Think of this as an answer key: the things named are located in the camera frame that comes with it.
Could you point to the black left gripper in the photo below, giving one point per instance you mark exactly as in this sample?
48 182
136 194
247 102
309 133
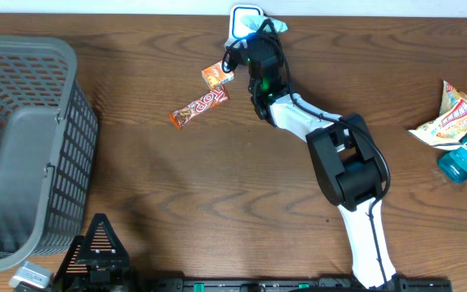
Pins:
112 273

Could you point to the grey plastic mesh basket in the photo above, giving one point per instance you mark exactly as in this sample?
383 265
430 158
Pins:
48 137

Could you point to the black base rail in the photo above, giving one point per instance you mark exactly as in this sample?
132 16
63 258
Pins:
334 284

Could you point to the light teal snack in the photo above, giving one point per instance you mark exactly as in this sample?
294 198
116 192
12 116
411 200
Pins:
264 23

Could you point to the red Top chocolate bar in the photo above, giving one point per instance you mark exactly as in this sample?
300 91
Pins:
217 96

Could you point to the white barcode scanner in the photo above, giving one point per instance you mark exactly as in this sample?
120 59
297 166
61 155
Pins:
237 29

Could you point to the cream snack bag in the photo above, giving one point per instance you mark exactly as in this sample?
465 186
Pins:
446 131

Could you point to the small orange snack packet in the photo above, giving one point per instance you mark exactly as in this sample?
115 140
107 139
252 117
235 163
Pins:
215 76

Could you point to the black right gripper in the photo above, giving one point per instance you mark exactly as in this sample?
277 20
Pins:
270 35

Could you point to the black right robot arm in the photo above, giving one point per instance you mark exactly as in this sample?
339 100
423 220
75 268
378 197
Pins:
350 169

